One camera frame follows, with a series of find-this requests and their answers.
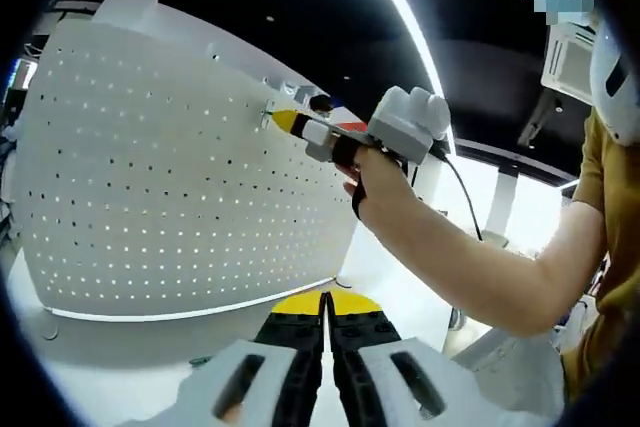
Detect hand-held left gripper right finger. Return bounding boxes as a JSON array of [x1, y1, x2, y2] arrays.
[[324, 289, 501, 427]]

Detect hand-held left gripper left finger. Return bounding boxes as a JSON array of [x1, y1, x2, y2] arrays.
[[149, 290, 326, 427]]

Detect white perforated mounting plate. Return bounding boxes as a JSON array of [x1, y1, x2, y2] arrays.
[[10, 16, 374, 324]]

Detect person's right hand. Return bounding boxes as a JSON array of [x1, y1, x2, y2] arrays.
[[342, 145, 420, 229]]

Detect curved ceiling light strip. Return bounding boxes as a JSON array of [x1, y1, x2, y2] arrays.
[[349, 0, 457, 154]]

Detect ceiling air conditioner vent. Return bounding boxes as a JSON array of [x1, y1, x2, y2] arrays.
[[541, 21, 599, 98]]

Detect white worn device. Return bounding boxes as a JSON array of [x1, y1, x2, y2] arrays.
[[588, 9, 640, 148]]

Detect person's mustard shirt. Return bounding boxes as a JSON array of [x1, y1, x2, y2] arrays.
[[559, 109, 640, 406]]

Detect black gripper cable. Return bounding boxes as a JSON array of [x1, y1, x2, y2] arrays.
[[432, 144, 485, 242]]

